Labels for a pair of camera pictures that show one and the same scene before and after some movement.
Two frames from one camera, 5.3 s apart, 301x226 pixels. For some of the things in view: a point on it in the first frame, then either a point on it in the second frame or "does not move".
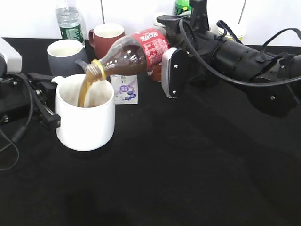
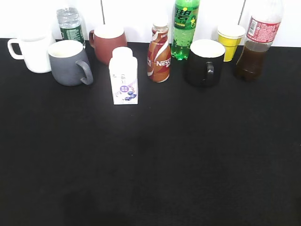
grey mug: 66,57 does not move
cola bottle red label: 137,53 to 265,17
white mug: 87,128 to 35,46
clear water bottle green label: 69,20 does not move
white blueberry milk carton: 125,89 does not move
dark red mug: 102,36 does not move
